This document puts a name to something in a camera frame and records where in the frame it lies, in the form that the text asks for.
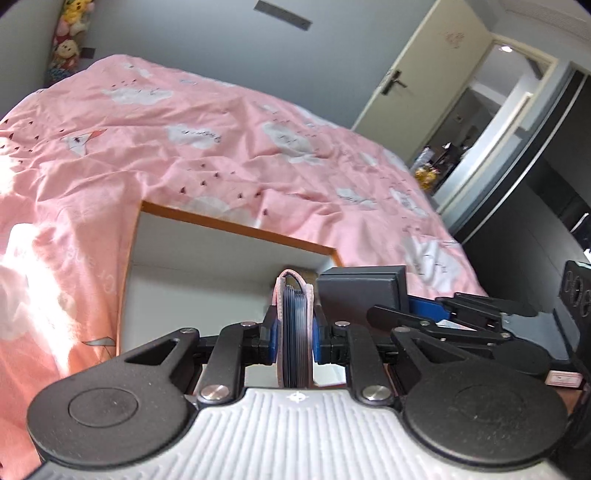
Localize dark wardrobe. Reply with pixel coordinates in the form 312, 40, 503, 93
455, 69, 591, 296

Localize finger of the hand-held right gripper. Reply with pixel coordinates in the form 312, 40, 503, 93
409, 292, 539, 330
368, 305, 513, 347

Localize black case box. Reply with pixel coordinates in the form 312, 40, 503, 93
318, 264, 409, 315

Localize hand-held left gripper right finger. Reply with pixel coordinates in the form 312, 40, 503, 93
311, 307, 467, 404

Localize pink printed blanket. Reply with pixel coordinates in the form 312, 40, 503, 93
0, 54, 490, 467

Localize cream door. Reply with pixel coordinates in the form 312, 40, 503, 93
352, 0, 492, 160

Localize round pink compact mirror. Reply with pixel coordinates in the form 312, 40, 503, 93
274, 268, 317, 388

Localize clear tube of plush toys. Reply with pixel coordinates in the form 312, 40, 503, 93
46, 0, 95, 84

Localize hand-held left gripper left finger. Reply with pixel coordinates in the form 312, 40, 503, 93
117, 305, 280, 404

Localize black door handle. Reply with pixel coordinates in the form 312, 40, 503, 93
381, 71, 409, 95

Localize orange cardboard box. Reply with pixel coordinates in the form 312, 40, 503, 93
115, 200, 589, 409

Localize dark wall vent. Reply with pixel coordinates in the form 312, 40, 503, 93
255, 0, 312, 31

